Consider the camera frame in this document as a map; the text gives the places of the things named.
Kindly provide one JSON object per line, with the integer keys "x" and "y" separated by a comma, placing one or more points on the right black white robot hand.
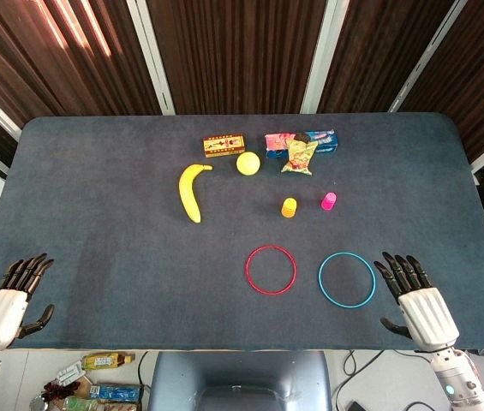
{"x": 428, "y": 317}

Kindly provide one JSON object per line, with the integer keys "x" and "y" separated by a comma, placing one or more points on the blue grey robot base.
{"x": 224, "y": 370}

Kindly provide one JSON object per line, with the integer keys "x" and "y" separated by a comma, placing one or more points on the pink small cup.
{"x": 328, "y": 202}

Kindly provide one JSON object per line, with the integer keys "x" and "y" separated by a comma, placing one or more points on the orange small cup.
{"x": 289, "y": 208}

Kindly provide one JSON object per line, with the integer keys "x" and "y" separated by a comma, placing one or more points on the green tea bottle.
{"x": 104, "y": 361}

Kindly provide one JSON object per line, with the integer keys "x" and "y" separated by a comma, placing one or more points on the green plastic bottle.
{"x": 79, "y": 404}

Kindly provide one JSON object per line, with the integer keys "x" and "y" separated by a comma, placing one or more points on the blue upholstered table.
{"x": 96, "y": 214}

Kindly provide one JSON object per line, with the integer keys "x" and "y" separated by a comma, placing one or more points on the blue snack packet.
{"x": 115, "y": 392}

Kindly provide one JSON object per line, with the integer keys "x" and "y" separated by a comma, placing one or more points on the blue cookie box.
{"x": 327, "y": 143}

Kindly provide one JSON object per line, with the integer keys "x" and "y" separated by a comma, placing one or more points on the yellow green snack bag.
{"x": 299, "y": 158}

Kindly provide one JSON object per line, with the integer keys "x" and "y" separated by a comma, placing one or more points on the yellow banana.
{"x": 188, "y": 192}

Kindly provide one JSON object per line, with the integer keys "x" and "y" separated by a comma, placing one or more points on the yellow tennis ball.
{"x": 248, "y": 163}

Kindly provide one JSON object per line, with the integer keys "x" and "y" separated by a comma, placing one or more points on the brown pleated curtain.
{"x": 481, "y": 77}
{"x": 53, "y": 55}
{"x": 237, "y": 55}
{"x": 378, "y": 55}

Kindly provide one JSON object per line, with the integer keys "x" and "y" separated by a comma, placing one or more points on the red yellow cardboard box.
{"x": 223, "y": 146}

